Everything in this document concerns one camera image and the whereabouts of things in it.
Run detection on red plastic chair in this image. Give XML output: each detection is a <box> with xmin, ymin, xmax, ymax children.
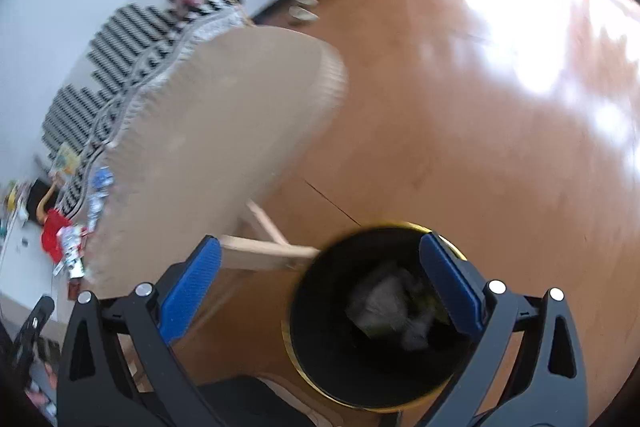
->
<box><xmin>40</xmin><ymin>208</ymin><xmax>73</xmax><ymax>263</ymax></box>

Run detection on black gold trash bin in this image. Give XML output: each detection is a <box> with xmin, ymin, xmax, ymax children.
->
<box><xmin>283</xmin><ymin>223</ymin><xmax>488</xmax><ymax>412</ymax></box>

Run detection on black white striped sofa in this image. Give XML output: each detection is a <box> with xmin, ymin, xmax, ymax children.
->
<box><xmin>42</xmin><ymin>0</ymin><xmax>245</xmax><ymax>218</ymax></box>

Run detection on picture book on sofa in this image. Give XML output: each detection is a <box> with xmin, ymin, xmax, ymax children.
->
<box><xmin>51</xmin><ymin>142</ymin><xmax>80</xmax><ymax>177</ymax></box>

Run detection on slippers on floor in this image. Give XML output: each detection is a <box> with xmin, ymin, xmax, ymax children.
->
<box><xmin>288</xmin><ymin>0</ymin><xmax>319</xmax><ymax>24</ymax></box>

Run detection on blue white patterned wrapper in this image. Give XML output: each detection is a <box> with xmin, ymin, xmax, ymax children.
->
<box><xmin>87</xmin><ymin>166</ymin><xmax>114</xmax><ymax>232</ymax></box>

